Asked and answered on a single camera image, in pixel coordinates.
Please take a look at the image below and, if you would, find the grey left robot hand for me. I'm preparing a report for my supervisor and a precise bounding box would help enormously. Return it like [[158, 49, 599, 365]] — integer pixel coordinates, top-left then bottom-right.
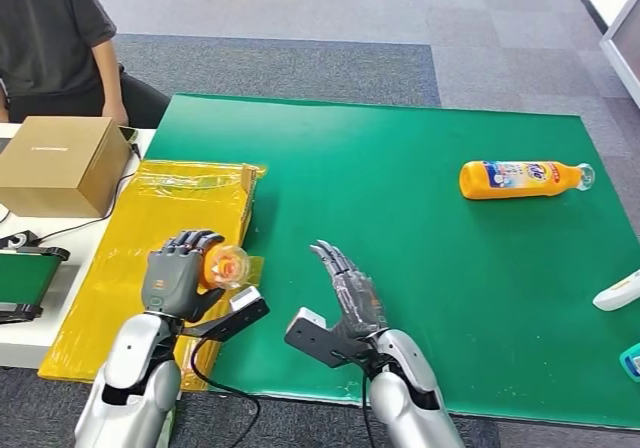
[[141, 229, 227, 324]]

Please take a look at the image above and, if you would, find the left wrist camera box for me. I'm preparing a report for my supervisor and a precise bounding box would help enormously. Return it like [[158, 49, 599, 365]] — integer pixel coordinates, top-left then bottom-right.
[[180, 285, 271, 344]]

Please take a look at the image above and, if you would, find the person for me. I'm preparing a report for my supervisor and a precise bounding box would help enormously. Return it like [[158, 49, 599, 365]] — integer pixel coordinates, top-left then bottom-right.
[[0, 0, 171, 130]]

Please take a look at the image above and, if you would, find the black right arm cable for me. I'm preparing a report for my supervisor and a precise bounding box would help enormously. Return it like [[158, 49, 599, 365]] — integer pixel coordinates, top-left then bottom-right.
[[361, 370, 377, 448]]

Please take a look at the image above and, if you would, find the yellow tape-wrapped cardboard box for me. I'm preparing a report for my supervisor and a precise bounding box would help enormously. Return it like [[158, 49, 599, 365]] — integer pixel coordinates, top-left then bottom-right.
[[38, 160, 267, 393]]

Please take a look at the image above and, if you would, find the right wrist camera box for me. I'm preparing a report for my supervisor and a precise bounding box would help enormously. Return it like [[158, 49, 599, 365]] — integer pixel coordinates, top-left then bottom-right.
[[284, 306, 375, 370]]

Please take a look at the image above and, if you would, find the green belt device, black frame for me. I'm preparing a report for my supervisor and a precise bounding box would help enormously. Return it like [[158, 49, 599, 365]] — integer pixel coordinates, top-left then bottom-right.
[[0, 246, 71, 326]]

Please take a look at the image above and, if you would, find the orange bottle, blue label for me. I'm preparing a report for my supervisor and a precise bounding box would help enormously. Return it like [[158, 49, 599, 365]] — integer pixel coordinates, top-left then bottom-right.
[[459, 160, 596, 201]]

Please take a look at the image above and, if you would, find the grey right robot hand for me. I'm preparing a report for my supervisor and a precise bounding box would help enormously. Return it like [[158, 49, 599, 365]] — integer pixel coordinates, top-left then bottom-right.
[[309, 239, 389, 342]]

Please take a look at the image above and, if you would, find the brown cardboard box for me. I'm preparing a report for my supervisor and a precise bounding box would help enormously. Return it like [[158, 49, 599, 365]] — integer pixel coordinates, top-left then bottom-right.
[[0, 115, 132, 220]]

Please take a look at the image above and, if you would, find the white framed panel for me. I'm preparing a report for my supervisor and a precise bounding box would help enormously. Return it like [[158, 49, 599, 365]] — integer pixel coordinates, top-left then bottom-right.
[[598, 0, 640, 110]]

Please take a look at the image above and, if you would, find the person's left hand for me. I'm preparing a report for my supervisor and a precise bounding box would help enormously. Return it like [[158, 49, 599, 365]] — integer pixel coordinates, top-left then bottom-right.
[[102, 100, 130, 127]]

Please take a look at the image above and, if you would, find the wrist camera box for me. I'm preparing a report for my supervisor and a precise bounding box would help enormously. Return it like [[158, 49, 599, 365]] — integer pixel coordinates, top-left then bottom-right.
[[180, 285, 271, 344], [284, 306, 375, 370]]

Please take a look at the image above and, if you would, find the orange bottle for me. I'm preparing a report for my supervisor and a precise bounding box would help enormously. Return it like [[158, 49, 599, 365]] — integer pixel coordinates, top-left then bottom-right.
[[201, 244, 251, 293], [459, 160, 596, 201]]

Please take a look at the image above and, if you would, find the green table mat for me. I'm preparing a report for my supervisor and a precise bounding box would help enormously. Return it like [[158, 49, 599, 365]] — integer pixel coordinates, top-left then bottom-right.
[[145, 93, 640, 430]]

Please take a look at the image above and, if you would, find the small black device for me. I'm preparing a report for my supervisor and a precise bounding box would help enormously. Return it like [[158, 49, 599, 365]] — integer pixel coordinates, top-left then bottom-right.
[[0, 230, 40, 251]]

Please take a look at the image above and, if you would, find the white plastic bottle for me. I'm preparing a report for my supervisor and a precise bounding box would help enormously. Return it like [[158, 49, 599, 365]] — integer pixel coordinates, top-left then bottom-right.
[[592, 268, 640, 312]]

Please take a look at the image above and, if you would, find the teal packet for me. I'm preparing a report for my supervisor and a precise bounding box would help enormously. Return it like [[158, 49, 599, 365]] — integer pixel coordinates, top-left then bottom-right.
[[619, 342, 640, 384]]

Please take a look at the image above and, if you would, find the thin black table cable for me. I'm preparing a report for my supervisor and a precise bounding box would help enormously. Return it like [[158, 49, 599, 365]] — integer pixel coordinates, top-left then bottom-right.
[[35, 142, 142, 245]]

